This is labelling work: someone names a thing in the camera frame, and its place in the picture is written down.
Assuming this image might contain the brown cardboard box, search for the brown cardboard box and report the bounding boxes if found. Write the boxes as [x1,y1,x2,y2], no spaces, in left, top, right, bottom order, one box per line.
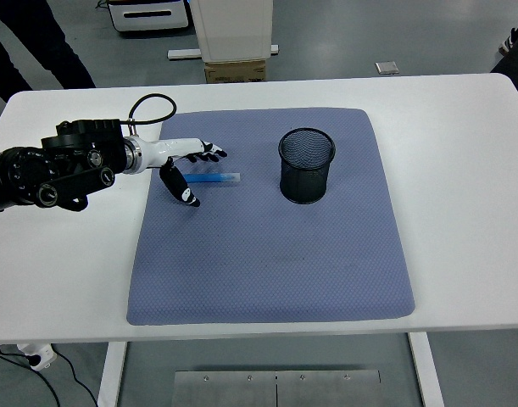
[203,59,268,84]

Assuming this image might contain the person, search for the person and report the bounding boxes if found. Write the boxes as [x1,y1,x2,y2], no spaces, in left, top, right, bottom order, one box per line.
[0,0,97,103]
[489,0,518,101]

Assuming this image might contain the white table leg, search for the white table leg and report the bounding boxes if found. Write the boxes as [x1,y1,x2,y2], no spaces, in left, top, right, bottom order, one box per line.
[407,332,446,407]
[96,341,128,407]

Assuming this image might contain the blue marker with clear cap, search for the blue marker with clear cap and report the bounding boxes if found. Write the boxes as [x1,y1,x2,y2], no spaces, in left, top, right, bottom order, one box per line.
[182,170,242,184]

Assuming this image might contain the white-black robot hand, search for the white-black robot hand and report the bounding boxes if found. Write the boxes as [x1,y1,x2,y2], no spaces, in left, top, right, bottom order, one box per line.
[137,137,228,209]

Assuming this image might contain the white power strip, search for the white power strip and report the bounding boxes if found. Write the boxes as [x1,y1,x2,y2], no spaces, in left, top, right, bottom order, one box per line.
[16,342,58,372]

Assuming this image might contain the black mesh pen holder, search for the black mesh pen holder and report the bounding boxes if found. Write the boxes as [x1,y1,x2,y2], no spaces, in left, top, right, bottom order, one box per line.
[277,127,337,205]

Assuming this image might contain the white device with dark slot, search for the white device with dark slot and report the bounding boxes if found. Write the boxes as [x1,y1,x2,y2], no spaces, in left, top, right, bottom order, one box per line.
[106,0,192,33]

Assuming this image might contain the blue-grey textured mat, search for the blue-grey textured mat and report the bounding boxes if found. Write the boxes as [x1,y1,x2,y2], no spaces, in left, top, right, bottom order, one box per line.
[125,107,416,326]

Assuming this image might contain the black power cable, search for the black power cable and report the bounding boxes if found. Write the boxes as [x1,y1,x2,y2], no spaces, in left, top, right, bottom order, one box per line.
[53,351,99,407]
[0,343,57,407]

